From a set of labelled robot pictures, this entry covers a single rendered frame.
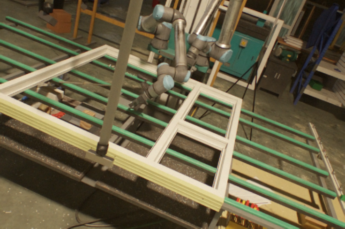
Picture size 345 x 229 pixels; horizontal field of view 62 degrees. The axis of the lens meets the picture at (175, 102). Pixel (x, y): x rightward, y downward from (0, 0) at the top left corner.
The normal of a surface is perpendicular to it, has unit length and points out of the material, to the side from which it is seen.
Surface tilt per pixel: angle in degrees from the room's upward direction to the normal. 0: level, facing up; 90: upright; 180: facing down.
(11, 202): 0
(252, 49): 90
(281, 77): 90
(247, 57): 90
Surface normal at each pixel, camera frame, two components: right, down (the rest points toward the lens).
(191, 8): -0.29, 0.36
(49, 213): 0.29, -0.85
